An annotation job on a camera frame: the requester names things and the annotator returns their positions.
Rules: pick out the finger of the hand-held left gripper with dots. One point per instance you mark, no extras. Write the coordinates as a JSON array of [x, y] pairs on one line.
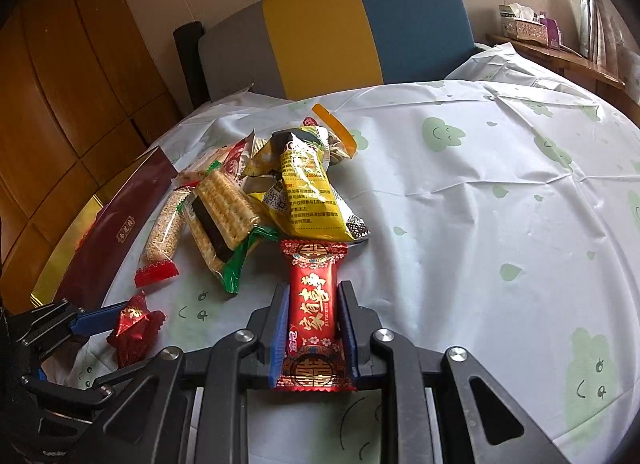
[[70, 389], [95, 322]]

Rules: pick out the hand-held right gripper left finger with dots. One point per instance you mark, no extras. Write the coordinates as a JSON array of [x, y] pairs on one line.
[[279, 334]]

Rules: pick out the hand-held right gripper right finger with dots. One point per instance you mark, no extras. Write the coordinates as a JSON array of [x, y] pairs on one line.
[[348, 334]]

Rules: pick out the small red candy packet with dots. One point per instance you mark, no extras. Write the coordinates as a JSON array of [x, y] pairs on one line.
[[132, 326]]

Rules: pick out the red gold snack bar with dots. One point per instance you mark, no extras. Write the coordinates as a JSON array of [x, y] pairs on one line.
[[312, 304]]

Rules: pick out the gold gift box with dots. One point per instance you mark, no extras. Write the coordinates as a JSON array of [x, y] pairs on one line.
[[60, 259]]

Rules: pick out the sesame bar red-ended wrapper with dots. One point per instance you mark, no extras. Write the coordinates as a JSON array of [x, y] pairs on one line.
[[160, 231]]

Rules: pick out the cracker packet green-ended wrapper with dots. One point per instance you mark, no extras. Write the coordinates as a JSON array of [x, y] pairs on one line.
[[227, 214]]

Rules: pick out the yellow snack packet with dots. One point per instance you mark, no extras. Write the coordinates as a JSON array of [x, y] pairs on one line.
[[305, 199]]

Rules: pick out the orange-edged clear chip packet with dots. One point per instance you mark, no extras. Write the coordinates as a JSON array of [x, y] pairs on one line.
[[336, 137]]

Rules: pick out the dark red gift box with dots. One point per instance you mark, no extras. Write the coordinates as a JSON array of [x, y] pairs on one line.
[[120, 224]]

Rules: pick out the white green-printed bedsheet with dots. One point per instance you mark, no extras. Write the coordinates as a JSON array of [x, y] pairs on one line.
[[450, 194]]

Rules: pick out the golden foil snack packet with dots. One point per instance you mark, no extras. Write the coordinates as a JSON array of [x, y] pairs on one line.
[[260, 159]]

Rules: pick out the red white snack packet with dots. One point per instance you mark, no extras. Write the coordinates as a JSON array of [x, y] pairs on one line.
[[234, 159]]

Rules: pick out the clear rice cracker packet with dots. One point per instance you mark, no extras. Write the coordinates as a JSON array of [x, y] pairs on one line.
[[200, 169]]

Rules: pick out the wooden wardrobe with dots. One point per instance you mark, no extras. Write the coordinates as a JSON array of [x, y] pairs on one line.
[[60, 69]]

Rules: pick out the white printed pillow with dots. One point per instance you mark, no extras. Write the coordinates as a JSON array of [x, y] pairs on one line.
[[500, 64]]

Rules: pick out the patterned tissue box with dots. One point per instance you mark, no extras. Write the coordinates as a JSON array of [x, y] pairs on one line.
[[527, 32]]

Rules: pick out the wooden shelf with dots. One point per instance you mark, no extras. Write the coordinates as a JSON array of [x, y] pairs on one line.
[[575, 62]]

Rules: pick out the purple box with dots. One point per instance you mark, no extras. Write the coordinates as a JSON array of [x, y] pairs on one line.
[[552, 33]]

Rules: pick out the white printed bag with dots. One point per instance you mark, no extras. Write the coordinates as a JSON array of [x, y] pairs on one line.
[[631, 79]]

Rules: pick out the patterned curtain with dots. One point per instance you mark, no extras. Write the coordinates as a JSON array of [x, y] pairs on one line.
[[605, 19]]

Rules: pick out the black bed post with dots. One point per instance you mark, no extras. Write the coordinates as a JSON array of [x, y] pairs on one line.
[[192, 64]]

